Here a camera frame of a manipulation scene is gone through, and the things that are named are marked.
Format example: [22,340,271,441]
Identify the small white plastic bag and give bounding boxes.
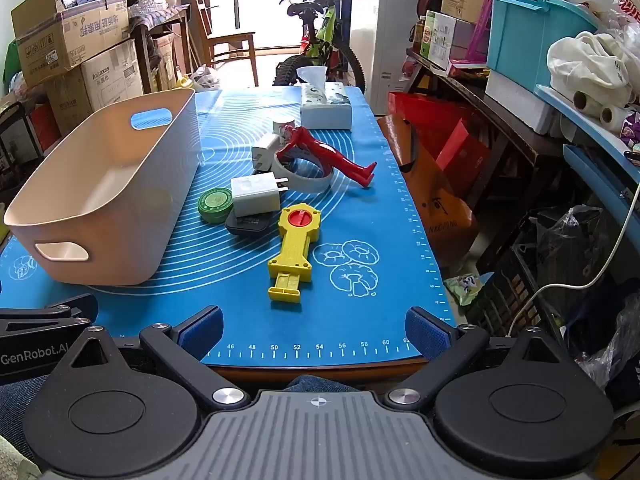
[192,65,221,92]

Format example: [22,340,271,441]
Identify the white cable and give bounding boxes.
[505,185,640,338]

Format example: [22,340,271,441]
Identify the black plastic crate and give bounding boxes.
[465,240,566,336]

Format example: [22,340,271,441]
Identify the black plastic bag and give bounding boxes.
[535,205,621,306]

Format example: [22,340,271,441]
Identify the wooden chair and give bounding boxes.
[192,0,260,86]

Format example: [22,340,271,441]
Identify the yellow toy launcher red dial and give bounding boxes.
[267,202,324,303]

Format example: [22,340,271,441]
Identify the person's blue jeans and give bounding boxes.
[285,374,362,394]

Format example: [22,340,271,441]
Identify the light blue shelf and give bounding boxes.
[535,85,640,221]

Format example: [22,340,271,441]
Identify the white cloth bag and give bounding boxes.
[546,31,636,106]

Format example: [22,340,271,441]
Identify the beige plastic basket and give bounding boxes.
[4,88,202,287]

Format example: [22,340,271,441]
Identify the cluttered wooden table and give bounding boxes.
[130,4,193,93]

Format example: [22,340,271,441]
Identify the open cardboard box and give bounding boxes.
[11,0,132,88]

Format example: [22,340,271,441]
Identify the white foam box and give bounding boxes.
[485,70,563,135]

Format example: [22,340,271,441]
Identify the plastic bag roll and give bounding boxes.
[572,90,631,133]

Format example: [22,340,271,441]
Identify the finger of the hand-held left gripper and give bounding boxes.
[0,294,99,333]

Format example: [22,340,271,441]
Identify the blue silicone baking mat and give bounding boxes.
[0,85,457,368]

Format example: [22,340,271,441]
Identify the green black bicycle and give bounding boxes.
[264,0,366,93]

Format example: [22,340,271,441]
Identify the green white carton box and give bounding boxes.
[420,10,476,71]

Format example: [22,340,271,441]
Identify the red paper bag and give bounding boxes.
[387,91,491,196]

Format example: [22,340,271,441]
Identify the large white charger plug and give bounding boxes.
[230,172,290,218]

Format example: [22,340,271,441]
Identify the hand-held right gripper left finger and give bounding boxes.
[47,305,251,408]

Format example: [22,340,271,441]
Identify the white tape roll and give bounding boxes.
[272,157,335,194]

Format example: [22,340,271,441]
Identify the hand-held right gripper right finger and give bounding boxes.
[384,306,576,407]

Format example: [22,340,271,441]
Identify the black power adapter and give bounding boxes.
[225,210,275,236]

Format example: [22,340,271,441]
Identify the teal plastic storage bin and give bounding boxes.
[486,0,601,92]

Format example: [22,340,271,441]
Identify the dark wooden side table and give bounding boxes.
[405,47,566,241]

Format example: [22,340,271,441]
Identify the orange paper bag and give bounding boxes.
[377,114,478,261]

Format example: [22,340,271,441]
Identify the white chest freezer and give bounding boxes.
[348,0,426,106]

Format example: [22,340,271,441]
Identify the closed cardboard box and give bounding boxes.
[47,39,146,133]

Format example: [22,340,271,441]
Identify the green snack packet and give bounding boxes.
[444,272,496,307]

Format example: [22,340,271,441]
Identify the green round tin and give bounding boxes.
[197,187,234,224]

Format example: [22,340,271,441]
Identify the red action figure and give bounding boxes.
[276,124,377,190]

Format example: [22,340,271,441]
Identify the white tissue box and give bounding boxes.
[296,66,353,131]

